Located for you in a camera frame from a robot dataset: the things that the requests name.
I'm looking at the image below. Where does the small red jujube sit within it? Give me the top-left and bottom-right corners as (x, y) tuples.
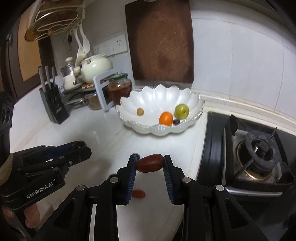
(132, 190), (145, 199)

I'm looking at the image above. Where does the blueberry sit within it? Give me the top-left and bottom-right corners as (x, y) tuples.
(173, 119), (180, 125)
(132, 153), (140, 160)

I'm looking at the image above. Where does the red jujube date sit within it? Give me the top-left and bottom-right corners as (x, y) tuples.
(137, 154), (163, 173)

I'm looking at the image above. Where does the orange tangerine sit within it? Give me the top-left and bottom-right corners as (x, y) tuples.
(159, 111), (174, 126)

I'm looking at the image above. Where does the green yellow plum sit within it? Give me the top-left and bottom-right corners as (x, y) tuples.
(174, 103), (190, 120)

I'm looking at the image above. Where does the left human hand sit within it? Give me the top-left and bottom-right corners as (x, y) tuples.
(2, 203), (40, 230)

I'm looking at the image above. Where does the black knife block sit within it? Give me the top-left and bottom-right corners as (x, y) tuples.
(38, 65), (69, 125)

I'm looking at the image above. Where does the steel pot lower shelf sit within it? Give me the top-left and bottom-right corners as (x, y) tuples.
(84, 92), (102, 110)

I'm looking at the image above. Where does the black gas stove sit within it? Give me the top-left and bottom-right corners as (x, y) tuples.
(197, 112), (295, 240)

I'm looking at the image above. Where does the cream ceramic teapot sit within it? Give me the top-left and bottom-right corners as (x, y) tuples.
(74, 54), (112, 84)

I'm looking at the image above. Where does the tan longan in bowl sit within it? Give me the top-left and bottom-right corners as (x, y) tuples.
(137, 108), (144, 116)

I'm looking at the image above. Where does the glass jar green lid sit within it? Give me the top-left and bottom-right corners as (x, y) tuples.
(108, 73), (132, 105)

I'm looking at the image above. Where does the blueberry in bowl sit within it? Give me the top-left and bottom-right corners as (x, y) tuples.
(173, 119), (180, 125)

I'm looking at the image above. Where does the white scalloped fruit bowl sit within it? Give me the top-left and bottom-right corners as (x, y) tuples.
(115, 84), (205, 137)

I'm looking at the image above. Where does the white rice spoon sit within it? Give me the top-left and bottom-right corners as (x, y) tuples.
(79, 24), (90, 54)

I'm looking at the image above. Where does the dark wooden cutting board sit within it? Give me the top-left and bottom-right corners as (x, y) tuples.
(125, 1), (194, 84)

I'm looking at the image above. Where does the white wall socket panel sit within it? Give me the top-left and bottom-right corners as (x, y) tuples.
(92, 34), (128, 56)

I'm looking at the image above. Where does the white wire wall shelf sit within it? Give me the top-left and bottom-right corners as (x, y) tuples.
(25, 0), (85, 42)

